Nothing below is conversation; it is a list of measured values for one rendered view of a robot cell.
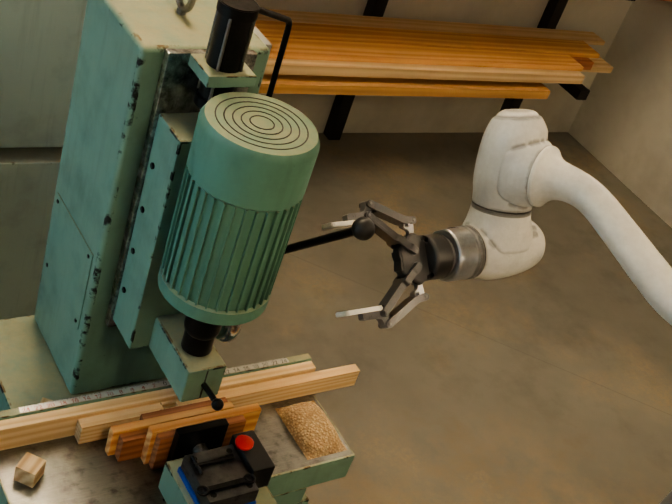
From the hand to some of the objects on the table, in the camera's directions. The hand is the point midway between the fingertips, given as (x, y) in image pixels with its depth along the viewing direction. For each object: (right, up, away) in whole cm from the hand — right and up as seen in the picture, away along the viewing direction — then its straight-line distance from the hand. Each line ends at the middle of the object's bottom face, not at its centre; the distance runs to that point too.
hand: (339, 269), depth 155 cm
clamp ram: (-23, -34, +12) cm, 43 cm away
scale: (-30, -20, +19) cm, 41 cm away
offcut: (-48, -32, +2) cm, 58 cm away
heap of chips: (-5, -29, +28) cm, 41 cm away
